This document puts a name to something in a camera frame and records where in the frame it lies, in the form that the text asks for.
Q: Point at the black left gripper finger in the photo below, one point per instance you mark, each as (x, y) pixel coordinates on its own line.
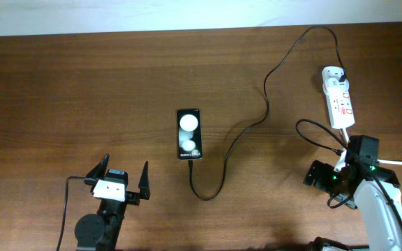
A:
(144, 183)
(97, 172)

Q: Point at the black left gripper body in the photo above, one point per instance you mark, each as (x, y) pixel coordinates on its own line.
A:
(132, 197)

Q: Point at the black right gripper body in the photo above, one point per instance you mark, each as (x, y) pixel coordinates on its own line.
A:
(326, 178)

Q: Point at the black Galaxy flip phone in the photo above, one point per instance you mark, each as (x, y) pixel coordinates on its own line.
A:
(189, 134)

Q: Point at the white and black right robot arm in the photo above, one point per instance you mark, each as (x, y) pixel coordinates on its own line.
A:
(362, 184)

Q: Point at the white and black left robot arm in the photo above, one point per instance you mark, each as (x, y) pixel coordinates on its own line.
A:
(100, 231)

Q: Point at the white USB charger adapter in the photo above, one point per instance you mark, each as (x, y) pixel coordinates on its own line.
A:
(333, 85)

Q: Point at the white power strip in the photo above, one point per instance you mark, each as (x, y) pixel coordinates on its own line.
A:
(340, 109)

